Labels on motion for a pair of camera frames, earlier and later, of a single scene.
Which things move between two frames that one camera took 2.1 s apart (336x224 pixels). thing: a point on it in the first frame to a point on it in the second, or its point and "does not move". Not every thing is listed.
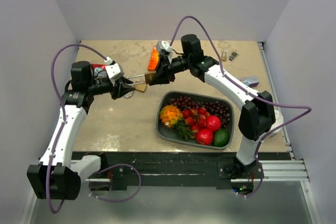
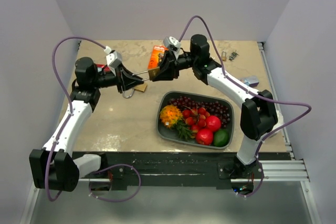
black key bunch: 233,55 does not move
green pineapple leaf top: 184,130 does not move
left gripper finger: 126,88 to 128,74
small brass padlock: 223,58 does not move
